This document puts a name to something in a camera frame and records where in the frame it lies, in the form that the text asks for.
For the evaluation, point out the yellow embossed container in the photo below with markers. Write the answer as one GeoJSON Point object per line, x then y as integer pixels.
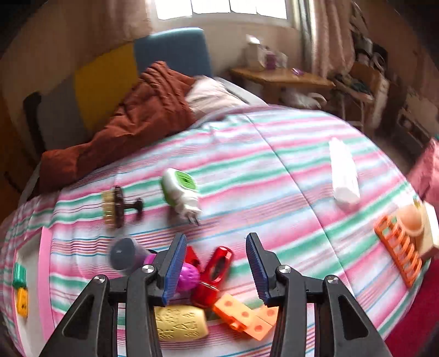
{"type": "Point", "coordinates": [181, 322]}

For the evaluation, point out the wooden desk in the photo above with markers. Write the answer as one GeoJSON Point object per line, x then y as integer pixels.
{"type": "Point", "coordinates": [274, 77]}

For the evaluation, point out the white bag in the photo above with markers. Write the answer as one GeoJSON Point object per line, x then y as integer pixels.
{"type": "Point", "coordinates": [301, 99]}

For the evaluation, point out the blue headboard panel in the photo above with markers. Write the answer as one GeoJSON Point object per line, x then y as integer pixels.
{"type": "Point", "coordinates": [171, 48]}

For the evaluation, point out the green white plug-in device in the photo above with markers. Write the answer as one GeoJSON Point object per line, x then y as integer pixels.
{"type": "Point", "coordinates": [178, 188]}

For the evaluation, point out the shiny red lipstick case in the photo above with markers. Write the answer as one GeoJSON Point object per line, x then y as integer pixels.
{"type": "Point", "coordinates": [219, 262]}

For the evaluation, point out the pink cloth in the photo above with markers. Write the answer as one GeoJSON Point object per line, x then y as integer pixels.
{"type": "Point", "coordinates": [427, 168]}

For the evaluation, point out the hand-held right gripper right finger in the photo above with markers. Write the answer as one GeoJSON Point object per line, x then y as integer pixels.
{"type": "Point", "coordinates": [257, 267]}

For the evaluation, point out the yellow block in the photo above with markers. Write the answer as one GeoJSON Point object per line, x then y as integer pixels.
{"type": "Point", "coordinates": [22, 302]}

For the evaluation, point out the white plastic tube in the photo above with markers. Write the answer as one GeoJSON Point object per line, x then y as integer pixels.
{"type": "Point", "coordinates": [343, 171]}

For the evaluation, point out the white pillow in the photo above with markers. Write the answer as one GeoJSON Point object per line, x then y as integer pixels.
{"type": "Point", "coordinates": [212, 96]}

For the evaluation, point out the brown quilt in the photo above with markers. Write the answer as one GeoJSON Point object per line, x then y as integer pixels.
{"type": "Point", "coordinates": [137, 116]}

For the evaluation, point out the orange hinged blocks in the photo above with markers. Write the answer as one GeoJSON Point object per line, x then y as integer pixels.
{"type": "Point", "coordinates": [233, 307]}

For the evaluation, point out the window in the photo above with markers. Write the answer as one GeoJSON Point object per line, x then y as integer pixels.
{"type": "Point", "coordinates": [223, 7]}

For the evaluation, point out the purple cup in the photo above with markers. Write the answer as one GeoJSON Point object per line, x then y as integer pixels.
{"type": "Point", "coordinates": [270, 60]}

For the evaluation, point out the pink curtain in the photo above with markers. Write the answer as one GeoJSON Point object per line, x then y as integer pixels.
{"type": "Point", "coordinates": [325, 34]}

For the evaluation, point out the beige box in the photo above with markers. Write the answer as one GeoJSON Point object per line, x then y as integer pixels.
{"type": "Point", "coordinates": [430, 237]}

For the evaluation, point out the white tissue box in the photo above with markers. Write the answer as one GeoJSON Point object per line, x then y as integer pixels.
{"type": "Point", "coordinates": [253, 55]}

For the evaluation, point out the cluttered shelf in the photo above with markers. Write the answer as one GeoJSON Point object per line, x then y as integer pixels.
{"type": "Point", "coordinates": [363, 68]}

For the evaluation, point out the orange plastic rack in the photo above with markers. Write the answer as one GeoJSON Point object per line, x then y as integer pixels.
{"type": "Point", "coordinates": [401, 254]}

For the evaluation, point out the peach egg-shaped cup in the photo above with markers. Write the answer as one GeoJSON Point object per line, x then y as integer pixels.
{"type": "Point", "coordinates": [410, 219]}

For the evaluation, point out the red puzzle piece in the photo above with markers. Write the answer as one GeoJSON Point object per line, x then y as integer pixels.
{"type": "Point", "coordinates": [192, 255]}

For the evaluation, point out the yellow wall panel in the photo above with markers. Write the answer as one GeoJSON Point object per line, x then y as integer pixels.
{"type": "Point", "coordinates": [103, 82]}

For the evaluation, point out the brown gold brush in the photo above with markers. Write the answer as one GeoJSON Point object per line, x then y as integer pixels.
{"type": "Point", "coordinates": [116, 206]}

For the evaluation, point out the striped blanket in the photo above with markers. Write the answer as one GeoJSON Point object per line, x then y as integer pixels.
{"type": "Point", "coordinates": [260, 164]}

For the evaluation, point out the green block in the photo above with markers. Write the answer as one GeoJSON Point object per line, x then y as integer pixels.
{"type": "Point", "coordinates": [19, 274]}

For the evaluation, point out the purple pink ball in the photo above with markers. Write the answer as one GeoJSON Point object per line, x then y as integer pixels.
{"type": "Point", "coordinates": [187, 276]}

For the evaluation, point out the pink storage box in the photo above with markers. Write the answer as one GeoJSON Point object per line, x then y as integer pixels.
{"type": "Point", "coordinates": [44, 274]}

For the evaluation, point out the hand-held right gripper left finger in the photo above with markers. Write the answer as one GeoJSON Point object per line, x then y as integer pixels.
{"type": "Point", "coordinates": [175, 264]}

